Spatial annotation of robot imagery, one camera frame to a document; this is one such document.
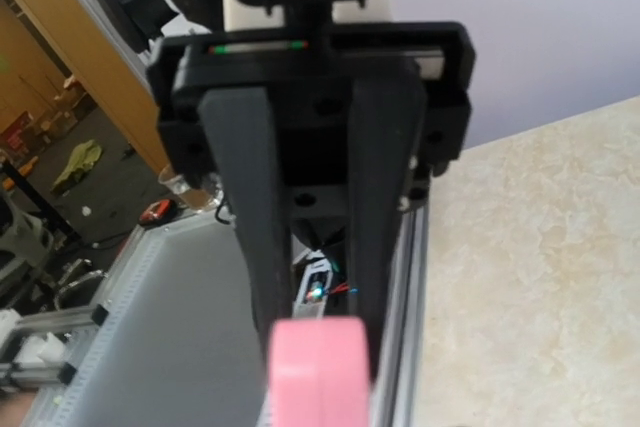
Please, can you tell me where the aluminium front frame rail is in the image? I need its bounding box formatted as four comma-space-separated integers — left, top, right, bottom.
370, 206, 429, 427

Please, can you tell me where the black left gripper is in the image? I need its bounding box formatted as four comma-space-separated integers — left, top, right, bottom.
146, 22, 474, 384

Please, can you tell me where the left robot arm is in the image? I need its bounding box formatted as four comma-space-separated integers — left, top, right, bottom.
146, 0, 476, 426

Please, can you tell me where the pink plug adapter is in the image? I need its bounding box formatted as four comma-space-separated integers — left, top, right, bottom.
268, 317, 370, 427

